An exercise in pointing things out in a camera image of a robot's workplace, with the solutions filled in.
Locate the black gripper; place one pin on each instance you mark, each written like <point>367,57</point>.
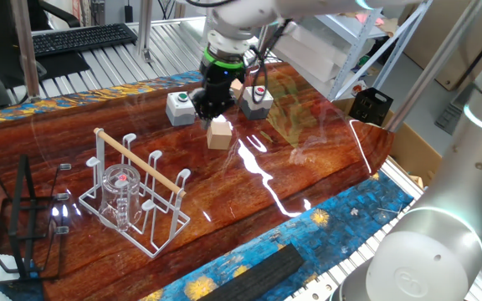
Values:
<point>220,85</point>

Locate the clear glass cup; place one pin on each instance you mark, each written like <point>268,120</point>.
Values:
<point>115,196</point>

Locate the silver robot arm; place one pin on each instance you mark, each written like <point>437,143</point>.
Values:
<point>433,251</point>

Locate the light wooden cube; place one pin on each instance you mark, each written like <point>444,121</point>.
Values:
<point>237,88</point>
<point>220,136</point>

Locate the glossy wood grain mat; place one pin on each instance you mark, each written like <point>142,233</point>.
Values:
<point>232,196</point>

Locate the white foam box stack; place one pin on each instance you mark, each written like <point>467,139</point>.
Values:
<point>308,54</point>

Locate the black keyboard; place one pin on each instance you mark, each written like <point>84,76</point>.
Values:
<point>82,39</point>

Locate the white metal shelf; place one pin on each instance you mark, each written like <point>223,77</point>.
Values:
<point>350,62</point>

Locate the black desk pad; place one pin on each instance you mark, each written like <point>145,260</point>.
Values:
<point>63,64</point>

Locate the black plastic crate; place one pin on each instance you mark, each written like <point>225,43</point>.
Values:
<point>370,106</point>

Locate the black foam block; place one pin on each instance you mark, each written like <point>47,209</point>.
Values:
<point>257,276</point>

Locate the pink paper note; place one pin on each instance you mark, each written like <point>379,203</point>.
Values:
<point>362,17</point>

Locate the black office chair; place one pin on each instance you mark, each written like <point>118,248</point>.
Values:
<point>57,12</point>

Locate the brown cardboard box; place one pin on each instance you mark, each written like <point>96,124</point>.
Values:
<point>412,154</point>

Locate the brown wooden board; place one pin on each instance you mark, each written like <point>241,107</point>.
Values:
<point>421,42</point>

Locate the grey plastic crate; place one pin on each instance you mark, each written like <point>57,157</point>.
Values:
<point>448,119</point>

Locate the green button switch box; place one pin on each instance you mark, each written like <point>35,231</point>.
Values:
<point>178,110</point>

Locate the red button switch box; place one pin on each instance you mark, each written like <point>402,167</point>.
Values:
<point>257,104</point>

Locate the aluminium frame post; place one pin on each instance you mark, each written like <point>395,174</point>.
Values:
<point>25,50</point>
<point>145,25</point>

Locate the aluminium frame strut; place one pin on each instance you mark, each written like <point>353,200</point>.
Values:
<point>429,71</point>

